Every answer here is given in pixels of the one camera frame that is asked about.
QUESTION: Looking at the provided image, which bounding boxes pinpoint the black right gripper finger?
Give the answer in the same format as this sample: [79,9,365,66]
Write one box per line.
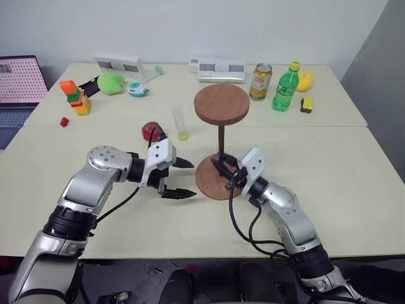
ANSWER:
[216,165,239,181]
[212,154,239,169]

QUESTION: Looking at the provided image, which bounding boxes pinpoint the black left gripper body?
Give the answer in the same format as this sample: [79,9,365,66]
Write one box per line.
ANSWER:
[146,158,179,194]

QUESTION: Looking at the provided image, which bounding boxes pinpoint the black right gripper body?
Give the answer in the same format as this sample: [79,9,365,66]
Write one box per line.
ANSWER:
[225,165,250,191]

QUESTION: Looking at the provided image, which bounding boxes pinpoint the wooden pole with round top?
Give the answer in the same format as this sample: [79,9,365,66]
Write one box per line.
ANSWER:
[193,84,251,160]

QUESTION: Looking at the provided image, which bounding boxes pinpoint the round wooden base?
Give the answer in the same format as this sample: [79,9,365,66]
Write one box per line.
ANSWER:
[195,155,243,201]

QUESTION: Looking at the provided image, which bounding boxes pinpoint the red round object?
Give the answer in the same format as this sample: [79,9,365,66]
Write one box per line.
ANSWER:
[141,121,167,142]

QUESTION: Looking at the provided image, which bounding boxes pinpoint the clear tube with yellow cap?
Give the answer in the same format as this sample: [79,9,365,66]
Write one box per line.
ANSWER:
[171,105,190,141]

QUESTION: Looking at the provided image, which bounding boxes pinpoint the orange drink can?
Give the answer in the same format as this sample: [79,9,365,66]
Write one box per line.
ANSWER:
[249,63,273,102]

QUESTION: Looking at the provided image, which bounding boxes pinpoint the teal and white tape measure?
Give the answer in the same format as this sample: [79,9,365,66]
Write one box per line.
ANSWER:
[127,81,151,98]

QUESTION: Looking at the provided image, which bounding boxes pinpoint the white box with grey panels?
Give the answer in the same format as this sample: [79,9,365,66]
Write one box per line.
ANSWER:
[197,58,247,84]
[94,55,142,77]

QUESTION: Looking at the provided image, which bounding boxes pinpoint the dark rounded shape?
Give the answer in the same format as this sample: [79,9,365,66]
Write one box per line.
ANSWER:
[158,267,196,304]

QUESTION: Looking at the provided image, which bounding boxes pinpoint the green plastic bottle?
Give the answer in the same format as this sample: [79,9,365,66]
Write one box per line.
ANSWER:
[272,61,301,113]

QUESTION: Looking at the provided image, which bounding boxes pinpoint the yellow and black sponge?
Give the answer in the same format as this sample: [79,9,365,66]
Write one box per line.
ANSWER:
[299,97,315,114]

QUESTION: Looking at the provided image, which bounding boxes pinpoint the green plush toy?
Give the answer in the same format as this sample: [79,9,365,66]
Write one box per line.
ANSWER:
[96,72,125,96]

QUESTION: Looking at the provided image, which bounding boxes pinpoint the stacked colourful toy blocks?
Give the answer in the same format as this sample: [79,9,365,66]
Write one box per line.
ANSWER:
[59,80,92,117]

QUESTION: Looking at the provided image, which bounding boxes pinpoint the black flat object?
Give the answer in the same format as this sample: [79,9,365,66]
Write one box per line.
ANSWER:
[77,75,102,98]

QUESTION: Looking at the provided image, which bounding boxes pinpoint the yellow lemon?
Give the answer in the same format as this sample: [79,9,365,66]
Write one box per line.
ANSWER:
[296,71,316,93]

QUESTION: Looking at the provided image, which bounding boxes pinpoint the grey laptop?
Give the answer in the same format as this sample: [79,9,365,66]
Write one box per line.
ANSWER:
[0,55,49,150]

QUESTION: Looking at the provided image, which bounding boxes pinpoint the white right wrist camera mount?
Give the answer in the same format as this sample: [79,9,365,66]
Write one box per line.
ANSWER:
[237,146,265,194]

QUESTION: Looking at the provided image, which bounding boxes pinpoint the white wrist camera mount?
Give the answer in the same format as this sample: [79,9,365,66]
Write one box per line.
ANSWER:
[139,138,177,189]
[237,146,265,194]

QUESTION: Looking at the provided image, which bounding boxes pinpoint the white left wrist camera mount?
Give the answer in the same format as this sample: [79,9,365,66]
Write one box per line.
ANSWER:
[139,138,177,189]

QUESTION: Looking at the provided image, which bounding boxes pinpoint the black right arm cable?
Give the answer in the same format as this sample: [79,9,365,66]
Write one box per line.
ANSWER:
[228,182,305,264]

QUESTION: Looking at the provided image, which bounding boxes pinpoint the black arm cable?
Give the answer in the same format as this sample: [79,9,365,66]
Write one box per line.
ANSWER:
[228,182,305,264]
[94,125,168,224]

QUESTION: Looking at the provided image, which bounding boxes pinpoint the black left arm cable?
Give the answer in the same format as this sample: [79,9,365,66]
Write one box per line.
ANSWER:
[94,125,168,224]

